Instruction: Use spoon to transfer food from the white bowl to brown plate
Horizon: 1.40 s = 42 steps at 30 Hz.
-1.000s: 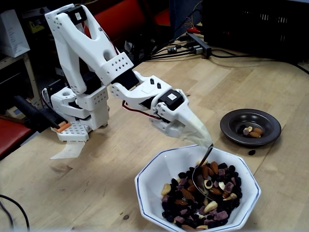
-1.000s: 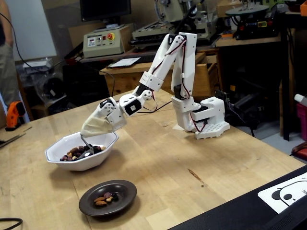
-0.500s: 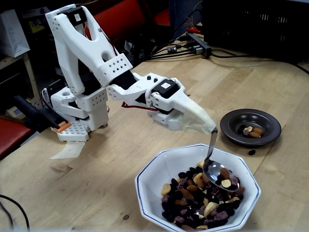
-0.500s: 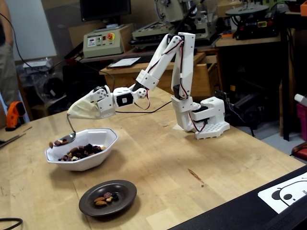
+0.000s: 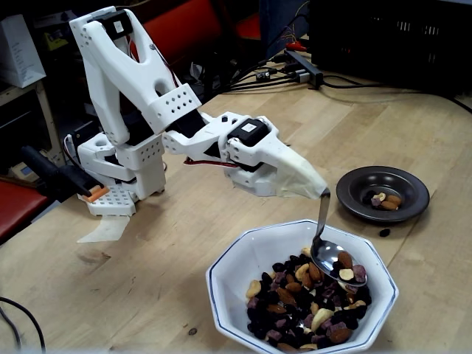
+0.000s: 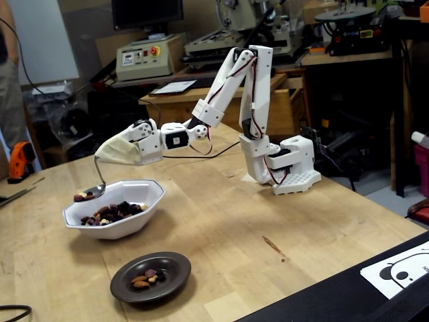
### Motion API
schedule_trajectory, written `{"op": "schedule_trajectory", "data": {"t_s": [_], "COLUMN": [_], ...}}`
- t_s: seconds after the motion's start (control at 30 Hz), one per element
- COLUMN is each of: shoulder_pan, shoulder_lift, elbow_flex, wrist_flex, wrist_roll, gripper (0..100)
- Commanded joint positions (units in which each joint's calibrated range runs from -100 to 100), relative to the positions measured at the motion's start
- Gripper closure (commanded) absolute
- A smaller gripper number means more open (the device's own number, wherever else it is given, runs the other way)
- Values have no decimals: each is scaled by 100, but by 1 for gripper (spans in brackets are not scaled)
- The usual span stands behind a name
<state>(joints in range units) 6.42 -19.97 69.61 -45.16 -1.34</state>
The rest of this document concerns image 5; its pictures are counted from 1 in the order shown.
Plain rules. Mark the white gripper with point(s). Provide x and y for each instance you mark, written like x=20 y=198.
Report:
x=277 y=156

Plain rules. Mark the white octagonal bowl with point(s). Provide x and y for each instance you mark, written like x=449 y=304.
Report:
x=250 y=250

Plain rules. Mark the small nut serving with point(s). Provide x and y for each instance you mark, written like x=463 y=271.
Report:
x=391 y=201

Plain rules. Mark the wooden shelf frame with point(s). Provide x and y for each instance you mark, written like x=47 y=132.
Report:
x=46 y=110

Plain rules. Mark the red chair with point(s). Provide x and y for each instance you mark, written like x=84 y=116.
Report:
x=184 y=37

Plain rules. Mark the large black device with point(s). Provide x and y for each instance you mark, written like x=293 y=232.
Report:
x=368 y=55

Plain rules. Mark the small USB dongle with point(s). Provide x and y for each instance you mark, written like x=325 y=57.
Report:
x=265 y=75

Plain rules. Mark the trail mix pile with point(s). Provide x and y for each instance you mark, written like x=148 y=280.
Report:
x=295 y=295

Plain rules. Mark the stray black raisin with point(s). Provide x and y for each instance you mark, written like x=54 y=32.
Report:
x=384 y=232

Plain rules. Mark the dark brown plate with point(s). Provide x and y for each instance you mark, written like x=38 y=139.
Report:
x=357 y=188

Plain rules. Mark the metal spoon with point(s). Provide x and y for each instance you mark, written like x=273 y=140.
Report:
x=324 y=254

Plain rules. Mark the scooped nuts and fruit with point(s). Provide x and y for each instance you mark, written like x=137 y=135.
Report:
x=344 y=260

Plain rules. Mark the white carton box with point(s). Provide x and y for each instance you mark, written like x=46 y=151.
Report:
x=18 y=51

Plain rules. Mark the red padded seat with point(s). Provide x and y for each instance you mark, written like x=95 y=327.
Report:
x=18 y=206

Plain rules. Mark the beige device blue label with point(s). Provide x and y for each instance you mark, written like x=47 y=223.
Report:
x=24 y=171

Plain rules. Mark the yellow green small device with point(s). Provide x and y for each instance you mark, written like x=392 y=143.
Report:
x=55 y=40

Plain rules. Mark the red alligator clips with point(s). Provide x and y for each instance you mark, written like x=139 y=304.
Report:
x=296 y=46

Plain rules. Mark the dark blue panel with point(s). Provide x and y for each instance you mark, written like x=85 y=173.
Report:
x=273 y=22

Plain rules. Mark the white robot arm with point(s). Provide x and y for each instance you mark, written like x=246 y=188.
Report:
x=110 y=73

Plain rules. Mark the grey USB hub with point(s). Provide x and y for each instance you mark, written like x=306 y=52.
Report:
x=306 y=70

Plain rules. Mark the beige tape wrap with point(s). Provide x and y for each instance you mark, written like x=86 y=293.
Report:
x=302 y=177

